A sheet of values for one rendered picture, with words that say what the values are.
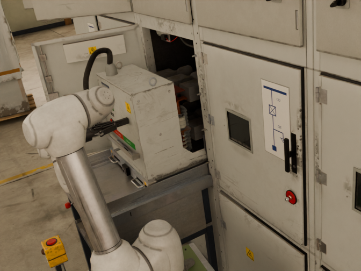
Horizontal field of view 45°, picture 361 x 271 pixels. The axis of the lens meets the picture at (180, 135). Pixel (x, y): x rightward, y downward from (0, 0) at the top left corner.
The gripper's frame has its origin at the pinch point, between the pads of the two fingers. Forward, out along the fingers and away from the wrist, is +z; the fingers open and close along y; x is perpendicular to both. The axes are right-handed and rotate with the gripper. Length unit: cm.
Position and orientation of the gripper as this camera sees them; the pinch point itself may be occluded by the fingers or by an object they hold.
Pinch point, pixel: (121, 122)
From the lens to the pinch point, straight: 217.6
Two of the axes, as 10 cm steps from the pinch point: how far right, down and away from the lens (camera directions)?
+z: 8.7, -3.2, 3.9
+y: 4.8, 3.1, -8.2
